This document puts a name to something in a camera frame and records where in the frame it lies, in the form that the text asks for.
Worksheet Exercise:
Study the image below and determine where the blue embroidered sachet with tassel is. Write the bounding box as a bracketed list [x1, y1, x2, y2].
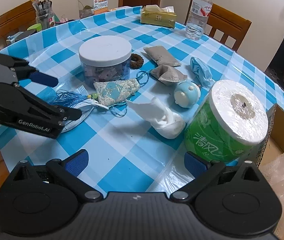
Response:
[49, 70, 150, 118]

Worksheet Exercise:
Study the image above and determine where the green round lid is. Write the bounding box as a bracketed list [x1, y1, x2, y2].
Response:
[27, 23, 42, 32]

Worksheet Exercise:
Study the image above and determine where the green wrapped toilet paper roll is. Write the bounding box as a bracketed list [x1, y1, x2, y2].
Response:
[184, 80, 268, 163]

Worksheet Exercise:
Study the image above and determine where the wooden chair left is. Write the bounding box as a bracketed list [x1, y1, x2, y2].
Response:
[0, 0, 36, 46]

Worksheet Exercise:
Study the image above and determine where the glass jar of pens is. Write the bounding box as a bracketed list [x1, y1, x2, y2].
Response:
[31, 0, 56, 30]

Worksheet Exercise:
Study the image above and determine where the flat white face mask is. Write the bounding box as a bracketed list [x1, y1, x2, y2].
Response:
[61, 86, 94, 133]

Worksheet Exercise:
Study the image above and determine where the clear jar white lid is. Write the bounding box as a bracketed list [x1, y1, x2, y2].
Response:
[79, 35, 132, 88]

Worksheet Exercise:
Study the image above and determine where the blue penguin squishy toy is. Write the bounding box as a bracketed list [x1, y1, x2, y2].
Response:
[173, 81, 201, 108]

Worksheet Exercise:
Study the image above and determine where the cardboard box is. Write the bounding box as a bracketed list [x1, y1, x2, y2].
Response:
[256, 103, 284, 167]

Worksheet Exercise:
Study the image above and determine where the blue white checkered tablecloth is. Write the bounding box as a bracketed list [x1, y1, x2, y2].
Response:
[0, 5, 284, 196]

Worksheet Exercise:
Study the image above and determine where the plastic jar black lid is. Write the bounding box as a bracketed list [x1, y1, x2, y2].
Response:
[77, 0, 108, 18]

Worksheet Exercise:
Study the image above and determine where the grey cloth pouch near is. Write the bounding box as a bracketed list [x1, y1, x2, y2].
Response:
[150, 64, 188, 86]

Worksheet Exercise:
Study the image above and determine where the grey cloth pouch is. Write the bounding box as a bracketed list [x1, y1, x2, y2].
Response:
[144, 46, 181, 67]
[150, 64, 188, 86]

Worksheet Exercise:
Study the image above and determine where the grey cloth pouch far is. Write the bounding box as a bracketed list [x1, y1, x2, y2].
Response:
[144, 46, 181, 67]

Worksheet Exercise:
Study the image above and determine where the gold tissue pack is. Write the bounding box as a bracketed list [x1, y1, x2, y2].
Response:
[140, 5, 177, 28]

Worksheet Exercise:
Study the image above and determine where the clear plastic water bottle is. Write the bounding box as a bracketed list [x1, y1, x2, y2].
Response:
[185, 0, 213, 40]

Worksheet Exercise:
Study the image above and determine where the brown braided hair tie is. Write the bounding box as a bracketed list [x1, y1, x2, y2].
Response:
[129, 53, 145, 69]

